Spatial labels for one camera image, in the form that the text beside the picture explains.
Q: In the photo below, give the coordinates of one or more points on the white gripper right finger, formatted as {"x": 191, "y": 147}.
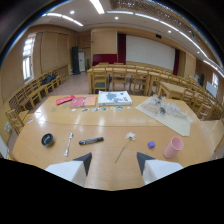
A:
{"x": 156, "y": 168}

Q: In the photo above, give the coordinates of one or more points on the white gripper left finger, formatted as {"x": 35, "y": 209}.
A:
{"x": 70, "y": 169}

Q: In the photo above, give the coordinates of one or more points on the red-yellow book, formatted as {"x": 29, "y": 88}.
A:
{"x": 78, "y": 102}

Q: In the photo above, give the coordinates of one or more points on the orange thin book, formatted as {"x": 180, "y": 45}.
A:
{"x": 89, "y": 101}

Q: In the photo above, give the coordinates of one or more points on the white grey patterned book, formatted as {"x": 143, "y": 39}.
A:
{"x": 114, "y": 98}

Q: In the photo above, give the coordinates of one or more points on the small purple cube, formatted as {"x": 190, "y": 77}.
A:
{"x": 151, "y": 144}

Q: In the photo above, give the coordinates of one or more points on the pink plastic cup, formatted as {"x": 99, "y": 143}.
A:
{"x": 173, "y": 147}

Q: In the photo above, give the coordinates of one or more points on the black marker pen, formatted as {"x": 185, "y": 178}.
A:
{"x": 91, "y": 141}

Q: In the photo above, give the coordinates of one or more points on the black round lid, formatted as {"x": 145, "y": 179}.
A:
{"x": 47, "y": 139}

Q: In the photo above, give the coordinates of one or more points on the white artificial flower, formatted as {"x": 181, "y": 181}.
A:
{"x": 129, "y": 136}

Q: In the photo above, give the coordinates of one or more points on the large beige printed sheet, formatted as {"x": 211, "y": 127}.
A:
{"x": 165, "y": 112}

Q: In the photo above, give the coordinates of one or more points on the red flat packet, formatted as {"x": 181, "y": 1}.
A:
{"x": 64, "y": 99}

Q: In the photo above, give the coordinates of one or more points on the wooden classroom table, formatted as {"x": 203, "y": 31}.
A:
{"x": 116, "y": 70}
{"x": 171, "y": 90}

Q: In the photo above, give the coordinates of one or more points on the wooden chair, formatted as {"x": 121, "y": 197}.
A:
{"x": 140, "y": 81}
{"x": 119, "y": 78}
{"x": 99, "y": 79}

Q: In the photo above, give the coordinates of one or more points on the black bag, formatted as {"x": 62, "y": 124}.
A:
{"x": 49, "y": 79}

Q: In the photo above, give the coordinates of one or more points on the white projection screen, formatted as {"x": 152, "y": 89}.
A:
{"x": 150, "y": 52}

